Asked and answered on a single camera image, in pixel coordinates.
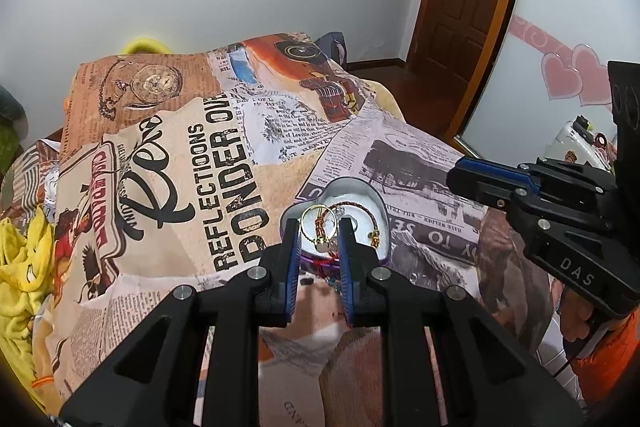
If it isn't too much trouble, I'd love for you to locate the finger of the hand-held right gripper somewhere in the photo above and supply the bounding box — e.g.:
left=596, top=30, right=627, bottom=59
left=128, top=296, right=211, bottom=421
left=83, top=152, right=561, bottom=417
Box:
left=447, top=172, right=556, bottom=253
left=446, top=157, right=618, bottom=202

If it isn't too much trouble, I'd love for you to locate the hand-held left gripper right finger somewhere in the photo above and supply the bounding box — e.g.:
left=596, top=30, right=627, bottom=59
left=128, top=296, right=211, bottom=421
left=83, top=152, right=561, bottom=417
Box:
left=337, top=216, right=586, bottom=427

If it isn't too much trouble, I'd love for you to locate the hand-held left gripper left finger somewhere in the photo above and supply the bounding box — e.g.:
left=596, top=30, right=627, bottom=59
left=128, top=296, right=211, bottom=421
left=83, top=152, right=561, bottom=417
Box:
left=59, top=214, right=303, bottom=427

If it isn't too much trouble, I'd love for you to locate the braided gold bracelet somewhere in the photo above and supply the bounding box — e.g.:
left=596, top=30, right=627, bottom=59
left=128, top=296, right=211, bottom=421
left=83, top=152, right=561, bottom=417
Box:
left=327, top=201, right=382, bottom=249

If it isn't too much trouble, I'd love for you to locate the purple heart-shaped tin box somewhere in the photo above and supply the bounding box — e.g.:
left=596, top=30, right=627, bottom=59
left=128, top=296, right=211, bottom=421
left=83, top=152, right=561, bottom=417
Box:
left=279, top=177, right=390, bottom=280

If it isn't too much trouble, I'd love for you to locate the person's right hand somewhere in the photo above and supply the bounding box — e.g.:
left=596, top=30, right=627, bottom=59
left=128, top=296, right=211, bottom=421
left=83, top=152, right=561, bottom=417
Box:
left=556, top=279, right=598, bottom=344

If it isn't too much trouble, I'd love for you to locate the white rounded plastic object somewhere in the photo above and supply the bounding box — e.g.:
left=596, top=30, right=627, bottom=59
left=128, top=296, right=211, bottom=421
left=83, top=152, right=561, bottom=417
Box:
left=544, top=117, right=613, bottom=170

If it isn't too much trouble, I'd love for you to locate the white heart-sticker sliding door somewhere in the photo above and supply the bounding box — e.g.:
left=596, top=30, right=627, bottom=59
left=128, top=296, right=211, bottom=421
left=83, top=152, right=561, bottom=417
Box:
left=457, top=0, right=640, bottom=168

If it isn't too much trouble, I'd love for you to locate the printed blanket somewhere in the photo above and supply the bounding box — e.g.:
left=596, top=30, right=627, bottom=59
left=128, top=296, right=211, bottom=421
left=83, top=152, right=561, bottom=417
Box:
left=0, top=31, right=568, bottom=427

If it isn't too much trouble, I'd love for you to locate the dark blue bag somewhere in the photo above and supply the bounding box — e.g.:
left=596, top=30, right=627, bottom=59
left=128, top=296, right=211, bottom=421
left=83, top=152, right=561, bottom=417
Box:
left=312, top=32, right=352, bottom=68

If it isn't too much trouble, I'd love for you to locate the yellow cloth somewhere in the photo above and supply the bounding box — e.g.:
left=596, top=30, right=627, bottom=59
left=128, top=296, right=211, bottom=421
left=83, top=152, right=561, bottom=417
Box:
left=0, top=206, right=57, bottom=390

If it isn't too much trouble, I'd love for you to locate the yellow plastic object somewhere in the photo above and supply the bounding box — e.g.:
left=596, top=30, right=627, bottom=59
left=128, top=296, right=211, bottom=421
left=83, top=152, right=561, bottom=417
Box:
left=122, top=37, right=169, bottom=56

